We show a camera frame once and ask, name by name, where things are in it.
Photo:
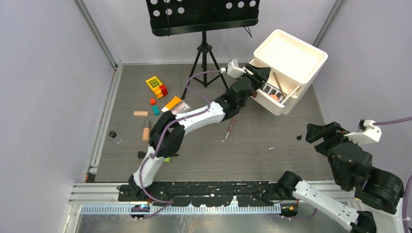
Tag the orange white tube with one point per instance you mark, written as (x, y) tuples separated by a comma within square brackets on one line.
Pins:
[(176, 100)]

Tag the white drawer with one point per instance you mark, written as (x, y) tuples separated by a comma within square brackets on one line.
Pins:
[(273, 99)]

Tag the white drawer organizer box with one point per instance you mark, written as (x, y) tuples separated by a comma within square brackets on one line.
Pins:
[(294, 62)]

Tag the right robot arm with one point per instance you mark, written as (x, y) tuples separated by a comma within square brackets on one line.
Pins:
[(383, 195)]

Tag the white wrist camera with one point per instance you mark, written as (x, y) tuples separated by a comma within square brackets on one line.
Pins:
[(233, 69), (367, 133)]

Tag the beige rectangular block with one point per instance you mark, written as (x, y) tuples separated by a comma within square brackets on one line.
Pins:
[(140, 113)]

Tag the clear small cup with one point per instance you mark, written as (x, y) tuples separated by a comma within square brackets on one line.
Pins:
[(115, 137)]

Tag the red orange toy block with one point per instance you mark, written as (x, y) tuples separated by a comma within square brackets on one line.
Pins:
[(161, 91)]

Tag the red silver lip pen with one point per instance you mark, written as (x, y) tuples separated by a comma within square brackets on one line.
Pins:
[(229, 128)]

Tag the black music stand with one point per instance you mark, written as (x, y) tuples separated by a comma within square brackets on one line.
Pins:
[(173, 17)]

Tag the thin tan wooden pencil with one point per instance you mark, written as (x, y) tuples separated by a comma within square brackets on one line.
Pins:
[(279, 85)]

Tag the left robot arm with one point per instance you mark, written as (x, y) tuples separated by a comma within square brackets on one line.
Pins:
[(167, 135)]

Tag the teal block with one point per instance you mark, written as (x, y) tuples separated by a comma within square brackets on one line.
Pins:
[(156, 110)]

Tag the clear false lashes pack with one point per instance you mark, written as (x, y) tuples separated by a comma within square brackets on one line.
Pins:
[(181, 107)]

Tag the tan foundation bottle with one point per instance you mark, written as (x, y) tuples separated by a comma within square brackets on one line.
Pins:
[(146, 131)]

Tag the yellow green toy block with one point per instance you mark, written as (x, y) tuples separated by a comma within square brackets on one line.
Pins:
[(154, 83)]

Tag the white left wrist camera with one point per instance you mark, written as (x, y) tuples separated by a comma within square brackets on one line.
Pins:
[(233, 69)]

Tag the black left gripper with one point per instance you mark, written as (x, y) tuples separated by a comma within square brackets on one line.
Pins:
[(259, 75)]

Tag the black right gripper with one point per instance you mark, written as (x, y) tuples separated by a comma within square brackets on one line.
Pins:
[(329, 132)]

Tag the pink round puff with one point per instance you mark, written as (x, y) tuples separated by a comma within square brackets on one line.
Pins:
[(276, 98)]

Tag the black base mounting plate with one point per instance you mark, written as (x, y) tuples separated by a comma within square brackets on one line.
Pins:
[(210, 194)]

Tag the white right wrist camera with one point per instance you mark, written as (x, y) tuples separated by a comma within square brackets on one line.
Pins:
[(367, 133)]

